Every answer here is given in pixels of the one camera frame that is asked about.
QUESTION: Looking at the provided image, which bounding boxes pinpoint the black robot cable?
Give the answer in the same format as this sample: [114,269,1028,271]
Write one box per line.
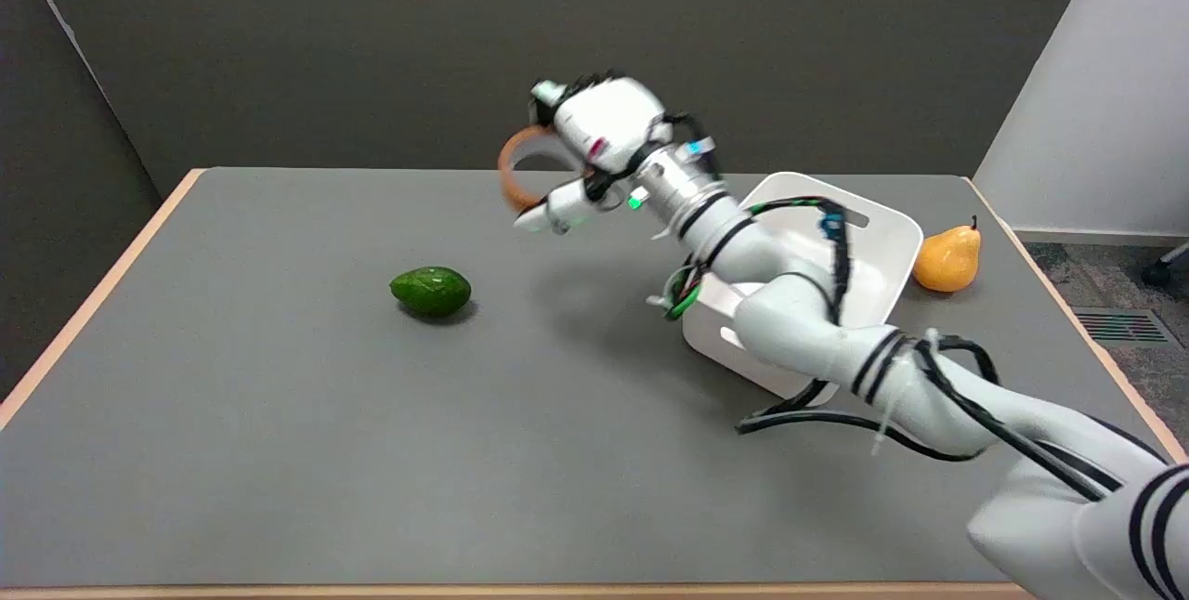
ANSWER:
[737,197,1116,501]

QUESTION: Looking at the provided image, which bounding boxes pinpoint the white plastic box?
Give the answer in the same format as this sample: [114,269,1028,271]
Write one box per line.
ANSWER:
[682,172,924,401]

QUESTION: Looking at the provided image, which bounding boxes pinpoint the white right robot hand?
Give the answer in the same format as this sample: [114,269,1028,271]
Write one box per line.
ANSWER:
[513,72,676,237]

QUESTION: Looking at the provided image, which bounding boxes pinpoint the yellow tape roll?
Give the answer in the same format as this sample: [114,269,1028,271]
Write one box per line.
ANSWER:
[498,124,564,213]

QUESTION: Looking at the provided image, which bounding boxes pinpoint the black chair caster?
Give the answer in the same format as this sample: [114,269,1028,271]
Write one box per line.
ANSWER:
[1142,245,1189,287]

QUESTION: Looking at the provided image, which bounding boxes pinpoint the floor vent grille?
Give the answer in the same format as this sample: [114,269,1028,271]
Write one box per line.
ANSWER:
[1073,307,1171,345]

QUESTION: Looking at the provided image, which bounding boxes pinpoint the yellow pear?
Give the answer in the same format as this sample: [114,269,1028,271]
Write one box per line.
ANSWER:
[912,216,983,293]

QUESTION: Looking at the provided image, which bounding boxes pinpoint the green avocado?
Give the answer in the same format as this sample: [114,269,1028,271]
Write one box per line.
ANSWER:
[389,267,473,320]

